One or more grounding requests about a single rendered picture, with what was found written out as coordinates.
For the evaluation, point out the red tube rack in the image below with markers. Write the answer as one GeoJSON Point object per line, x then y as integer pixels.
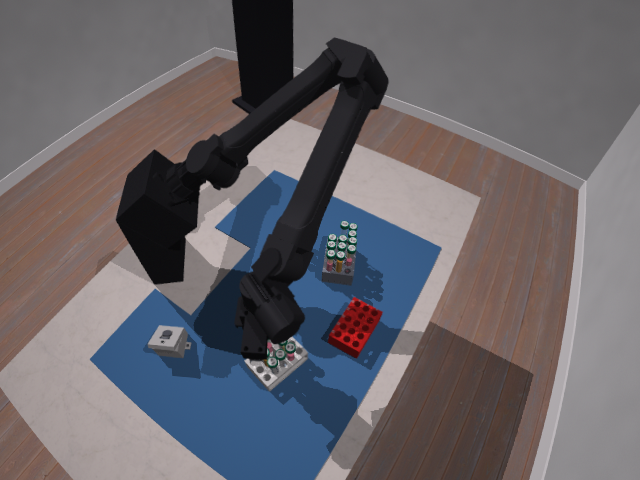
{"type": "Point", "coordinates": [366, 314]}

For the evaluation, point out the blue bench mat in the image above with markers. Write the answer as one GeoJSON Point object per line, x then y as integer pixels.
{"type": "Point", "coordinates": [210, 401]}

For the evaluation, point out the orange tube with green cap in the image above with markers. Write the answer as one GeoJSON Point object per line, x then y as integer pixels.
{"type": "Point", "coordinates": [340, 256]}

